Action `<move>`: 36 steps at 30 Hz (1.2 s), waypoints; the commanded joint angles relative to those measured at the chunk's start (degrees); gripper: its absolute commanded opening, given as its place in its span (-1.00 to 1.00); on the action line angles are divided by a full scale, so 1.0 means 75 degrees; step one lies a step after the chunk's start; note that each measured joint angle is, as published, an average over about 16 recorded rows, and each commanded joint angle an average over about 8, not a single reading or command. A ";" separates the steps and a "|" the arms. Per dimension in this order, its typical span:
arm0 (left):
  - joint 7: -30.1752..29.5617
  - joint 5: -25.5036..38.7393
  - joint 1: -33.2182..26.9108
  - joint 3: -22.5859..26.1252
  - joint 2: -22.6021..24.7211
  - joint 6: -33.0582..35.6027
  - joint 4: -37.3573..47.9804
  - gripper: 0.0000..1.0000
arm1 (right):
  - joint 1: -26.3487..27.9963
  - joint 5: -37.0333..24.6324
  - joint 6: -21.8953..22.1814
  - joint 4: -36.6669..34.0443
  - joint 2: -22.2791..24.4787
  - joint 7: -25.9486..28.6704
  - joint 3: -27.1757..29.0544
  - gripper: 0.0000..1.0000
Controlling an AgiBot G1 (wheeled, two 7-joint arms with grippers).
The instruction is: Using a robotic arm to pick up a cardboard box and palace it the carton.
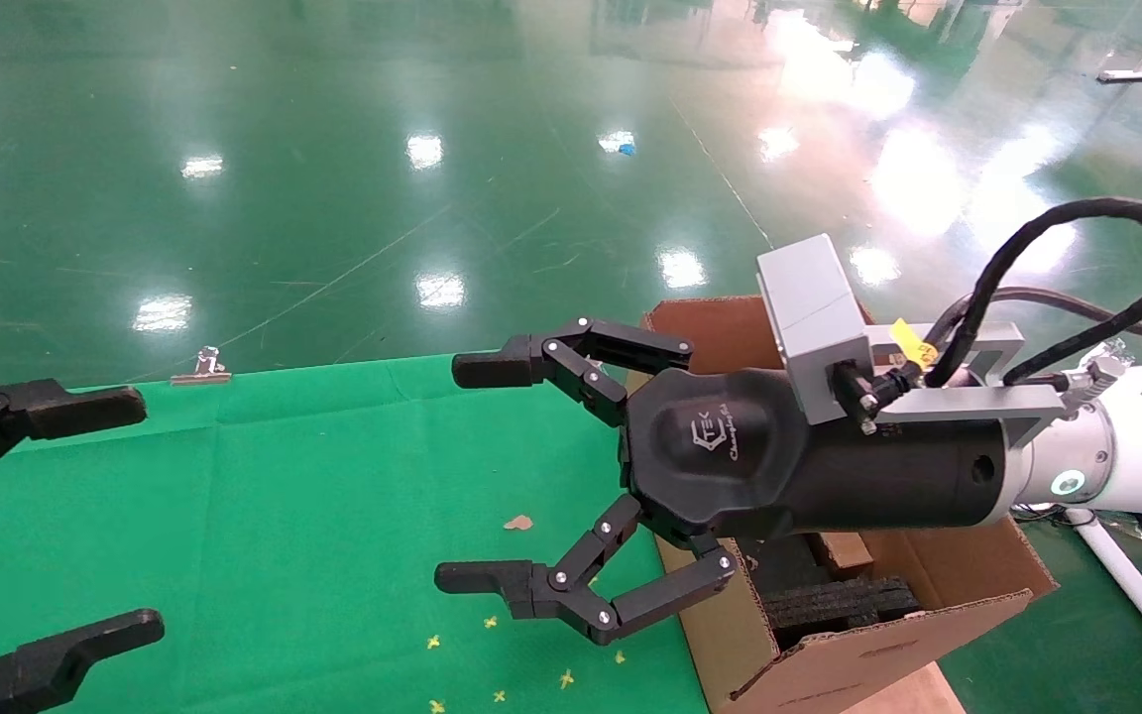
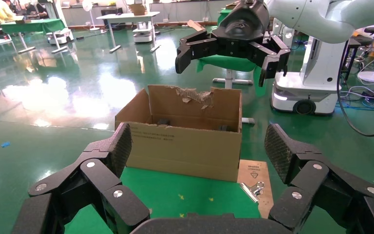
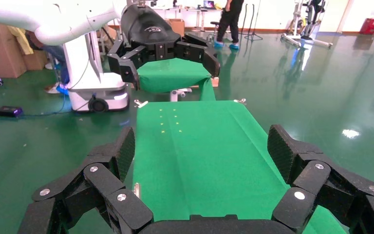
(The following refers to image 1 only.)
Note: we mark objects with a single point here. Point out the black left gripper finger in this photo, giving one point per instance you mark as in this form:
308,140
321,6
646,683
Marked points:
56,654
56,409

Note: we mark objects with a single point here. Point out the silver camera mount bracket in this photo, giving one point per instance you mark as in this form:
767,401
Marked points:
977,402

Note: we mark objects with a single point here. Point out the green table cloth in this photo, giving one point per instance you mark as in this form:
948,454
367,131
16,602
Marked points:
284,516

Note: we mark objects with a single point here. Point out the white flat bar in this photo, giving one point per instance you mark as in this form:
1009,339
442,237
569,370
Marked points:
1133,74

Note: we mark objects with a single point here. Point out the long black foam insert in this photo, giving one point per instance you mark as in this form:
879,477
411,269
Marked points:
839,603

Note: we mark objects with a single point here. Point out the small brown cardboard box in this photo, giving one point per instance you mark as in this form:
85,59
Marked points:
844,553

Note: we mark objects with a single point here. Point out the large brown cardboard carton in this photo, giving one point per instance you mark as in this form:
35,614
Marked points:
878,654

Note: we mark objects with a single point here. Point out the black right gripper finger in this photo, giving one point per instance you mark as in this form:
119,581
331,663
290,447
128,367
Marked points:
571,595
571,359

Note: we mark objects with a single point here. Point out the white frame pole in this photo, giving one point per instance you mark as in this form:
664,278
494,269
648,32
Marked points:
1141,595

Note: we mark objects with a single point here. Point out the silver binder clip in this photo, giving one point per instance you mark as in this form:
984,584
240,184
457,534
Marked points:
202,369

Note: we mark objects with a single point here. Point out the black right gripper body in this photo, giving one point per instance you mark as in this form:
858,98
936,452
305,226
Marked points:
829,476

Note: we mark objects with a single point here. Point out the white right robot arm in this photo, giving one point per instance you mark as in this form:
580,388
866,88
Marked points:
1141,441

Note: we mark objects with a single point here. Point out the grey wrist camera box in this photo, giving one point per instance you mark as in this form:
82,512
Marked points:
814,317

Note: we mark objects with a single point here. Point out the small cardboard scrap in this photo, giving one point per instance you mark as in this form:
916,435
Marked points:
518,523

